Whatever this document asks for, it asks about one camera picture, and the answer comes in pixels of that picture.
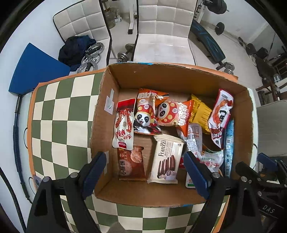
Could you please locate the light blue snack bag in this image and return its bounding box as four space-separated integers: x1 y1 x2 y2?
224 119 234 178

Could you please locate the red white chicken wing packet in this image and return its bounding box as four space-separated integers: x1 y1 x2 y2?
112 98 136 151

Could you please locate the red white chicken foot packet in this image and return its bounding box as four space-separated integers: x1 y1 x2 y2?
208 89 234 149

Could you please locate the white green radish packet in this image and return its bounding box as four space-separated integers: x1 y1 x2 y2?
179 145 224 189

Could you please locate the white red text packet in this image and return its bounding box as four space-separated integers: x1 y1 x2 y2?
177 123 202 159

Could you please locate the Franzzi wafer packet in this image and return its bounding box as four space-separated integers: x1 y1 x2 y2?
147 134 185 184

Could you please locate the brown biscuit packet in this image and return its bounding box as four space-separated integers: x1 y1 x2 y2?
117 146 146 181

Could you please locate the grey chair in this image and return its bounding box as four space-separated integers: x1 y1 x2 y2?
257 100 287 157

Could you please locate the yellow snack packet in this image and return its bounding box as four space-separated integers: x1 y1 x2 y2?
189 94 212 134

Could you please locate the checkered green white mat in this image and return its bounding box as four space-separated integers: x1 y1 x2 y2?
27 63 244 232

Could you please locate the orange panda snack packet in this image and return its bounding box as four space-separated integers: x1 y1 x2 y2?
156 100 194 137

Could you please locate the orange panda noodle packet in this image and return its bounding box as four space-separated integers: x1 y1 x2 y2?
133 88 169 135

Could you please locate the cardboard box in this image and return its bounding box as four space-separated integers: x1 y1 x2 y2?
90 62 255 208

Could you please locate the chrome dumbbell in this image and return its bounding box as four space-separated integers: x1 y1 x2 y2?
224 63 235 75

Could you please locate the blue foam pad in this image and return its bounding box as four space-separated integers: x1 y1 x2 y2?
8 43 70 95

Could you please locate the dark blue cloth bundle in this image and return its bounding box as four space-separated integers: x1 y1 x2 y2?
58 35 96 71

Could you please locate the black blue weight bench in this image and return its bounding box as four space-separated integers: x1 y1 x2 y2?
191 19 226 70

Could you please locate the white quilted chair centre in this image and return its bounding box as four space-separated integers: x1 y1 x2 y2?
132 0 197 65

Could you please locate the white quilted chair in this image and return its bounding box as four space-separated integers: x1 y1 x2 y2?
132 0 197 65
53 0 112 69

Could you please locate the white quilted chair left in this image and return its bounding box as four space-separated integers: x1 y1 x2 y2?
53 0 112 69

